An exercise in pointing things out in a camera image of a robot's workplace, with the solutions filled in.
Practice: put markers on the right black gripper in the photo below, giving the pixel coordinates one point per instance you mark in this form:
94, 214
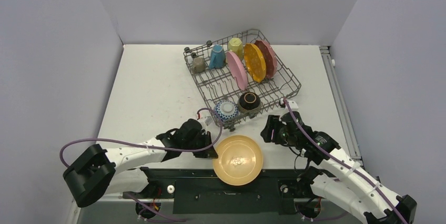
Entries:
271, 131

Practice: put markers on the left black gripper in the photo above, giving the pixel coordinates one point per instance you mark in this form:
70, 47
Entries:
209, 152

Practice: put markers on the beige bear print plate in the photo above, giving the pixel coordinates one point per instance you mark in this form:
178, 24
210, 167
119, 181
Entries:
239, 162

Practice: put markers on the dark brown glazed bowl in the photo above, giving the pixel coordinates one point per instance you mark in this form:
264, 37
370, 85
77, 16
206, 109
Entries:
248, 101

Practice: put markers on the orange patterned small bowl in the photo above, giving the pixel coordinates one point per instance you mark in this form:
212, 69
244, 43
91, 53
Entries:
226, 110

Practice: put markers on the grey wire dish rack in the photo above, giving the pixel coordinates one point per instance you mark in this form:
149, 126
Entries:
218, 84

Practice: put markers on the pink polka dot plate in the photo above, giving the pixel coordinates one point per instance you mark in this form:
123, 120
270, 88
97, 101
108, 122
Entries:
270, 57

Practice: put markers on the light pink bottom plate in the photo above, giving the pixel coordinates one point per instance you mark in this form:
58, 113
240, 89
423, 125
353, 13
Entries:
237, 70

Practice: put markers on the yellow plate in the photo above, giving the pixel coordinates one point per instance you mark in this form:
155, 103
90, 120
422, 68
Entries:
255, 62

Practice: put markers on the small grey cup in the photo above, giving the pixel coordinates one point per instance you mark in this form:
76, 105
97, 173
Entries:
198, 65

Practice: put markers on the blue handled white mug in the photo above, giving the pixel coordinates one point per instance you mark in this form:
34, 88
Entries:
217, 57

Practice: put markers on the yellow green mug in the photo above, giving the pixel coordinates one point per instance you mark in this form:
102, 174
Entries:
235, 45

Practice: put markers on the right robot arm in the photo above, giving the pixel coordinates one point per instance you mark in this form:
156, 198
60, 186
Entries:
336, 176

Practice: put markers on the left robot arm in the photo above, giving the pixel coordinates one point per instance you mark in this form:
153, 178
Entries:
99, 171

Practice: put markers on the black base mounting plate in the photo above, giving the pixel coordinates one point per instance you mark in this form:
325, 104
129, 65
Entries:
200, 191

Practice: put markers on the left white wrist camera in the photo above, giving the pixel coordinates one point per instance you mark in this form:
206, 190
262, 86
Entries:
205, 121

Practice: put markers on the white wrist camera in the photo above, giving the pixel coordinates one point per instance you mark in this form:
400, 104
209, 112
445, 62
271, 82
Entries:
288, 104
205, 121

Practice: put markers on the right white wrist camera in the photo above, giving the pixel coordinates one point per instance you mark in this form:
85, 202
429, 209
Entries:
288, 104

